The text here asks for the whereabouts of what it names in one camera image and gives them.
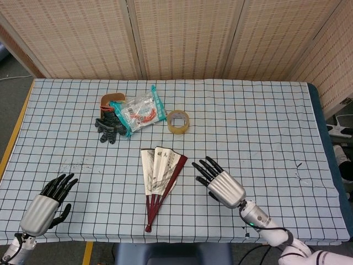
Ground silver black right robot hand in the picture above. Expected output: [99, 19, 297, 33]
[191, 156, 247, 209]

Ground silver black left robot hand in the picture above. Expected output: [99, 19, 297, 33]
[19, 173, 79, 237]

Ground paper folding fan dark ribs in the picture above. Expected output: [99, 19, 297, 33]
[140, 146, 189, 232]

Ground yellow table leg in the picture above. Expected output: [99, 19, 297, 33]
[82, 242, 94, 265]

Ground light blue checkered tablecloth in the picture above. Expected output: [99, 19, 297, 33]
[0, 78, 351, 245]

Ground clear yellowish tape roll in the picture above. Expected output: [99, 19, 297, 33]
[167, 109, 191, 135]

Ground dark blue chair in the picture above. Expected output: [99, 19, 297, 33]
[114, 242, 234, 265]

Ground black grey work glove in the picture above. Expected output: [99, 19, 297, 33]
[95, 106, 130, 145]

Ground teal clear snack bag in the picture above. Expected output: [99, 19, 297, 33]
[109, 84, 167, 139]

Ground white black bundle on floor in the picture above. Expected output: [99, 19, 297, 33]
[332, 144, 353, 182]

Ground dark blue table pad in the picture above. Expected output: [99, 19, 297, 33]
[307, 82, 353, 240]

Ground white plastic stand base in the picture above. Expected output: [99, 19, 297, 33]
[327, 113, 353, 139]

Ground beige bamboo folding screen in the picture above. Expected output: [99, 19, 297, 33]
[0, 0, 353, 118]

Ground white floor cable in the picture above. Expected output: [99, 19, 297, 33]
[0, 73, 34, 81]

